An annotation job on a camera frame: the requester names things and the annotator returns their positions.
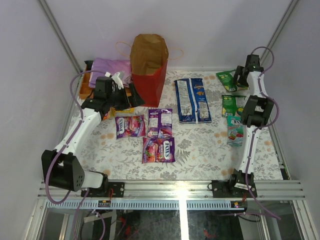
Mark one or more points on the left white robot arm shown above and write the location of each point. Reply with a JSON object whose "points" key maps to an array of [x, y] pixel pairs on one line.
{"points": [[61, 167]]}

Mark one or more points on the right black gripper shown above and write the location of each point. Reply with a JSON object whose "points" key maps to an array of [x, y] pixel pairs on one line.
{"points": [[238, 71]]}

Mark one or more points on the red paper bag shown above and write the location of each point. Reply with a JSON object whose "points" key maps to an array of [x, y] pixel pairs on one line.
{"points": [[149, 56]]}

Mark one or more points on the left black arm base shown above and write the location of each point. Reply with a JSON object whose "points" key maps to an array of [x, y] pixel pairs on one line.
{"points": [[110, 189]]}

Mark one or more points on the blue snack packet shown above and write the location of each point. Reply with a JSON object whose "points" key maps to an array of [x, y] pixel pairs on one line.
{"points": [[192, 104]]}

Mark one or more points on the yellow chocolate candy packet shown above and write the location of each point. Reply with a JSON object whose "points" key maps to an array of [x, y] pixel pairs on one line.
{"points": [[128, 110]]}

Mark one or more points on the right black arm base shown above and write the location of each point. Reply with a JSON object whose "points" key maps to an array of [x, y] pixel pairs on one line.
{"points": [[225, 188]]}

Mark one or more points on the orange wooden tray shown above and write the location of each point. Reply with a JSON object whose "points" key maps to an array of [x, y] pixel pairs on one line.
{"points": [[85, 89]]}

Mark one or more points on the purple candy packet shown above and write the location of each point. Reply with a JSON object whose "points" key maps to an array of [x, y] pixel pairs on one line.
{"points": [[158, 150], [130, 126]]}

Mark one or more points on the green snack packet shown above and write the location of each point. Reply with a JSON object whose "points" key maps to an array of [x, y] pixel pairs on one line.
{"points": [[233, 105], [227, 80]]}

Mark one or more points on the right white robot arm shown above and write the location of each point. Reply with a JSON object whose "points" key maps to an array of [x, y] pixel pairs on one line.
{"points": [[255, 115]]}

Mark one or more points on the floral table mat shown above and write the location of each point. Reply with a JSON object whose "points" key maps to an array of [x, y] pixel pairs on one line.
{"points": [[202, 151]]}

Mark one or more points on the large purple snack packet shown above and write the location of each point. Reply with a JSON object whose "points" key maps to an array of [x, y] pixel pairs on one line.
{"points": [[160, 123]]}

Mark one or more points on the purple folded cloth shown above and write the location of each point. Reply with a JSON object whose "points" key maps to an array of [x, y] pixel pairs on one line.
{"points": [[111, 66]]}

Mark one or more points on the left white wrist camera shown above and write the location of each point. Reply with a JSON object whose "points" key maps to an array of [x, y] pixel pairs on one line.
{"points": [[117, 78]]}

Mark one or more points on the teal candy packet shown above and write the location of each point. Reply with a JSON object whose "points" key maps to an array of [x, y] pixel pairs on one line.
{"points": [[235, 131]]}

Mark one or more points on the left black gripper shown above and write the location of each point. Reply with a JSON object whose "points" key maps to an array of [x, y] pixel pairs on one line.
{"points": [[127, 97]]}

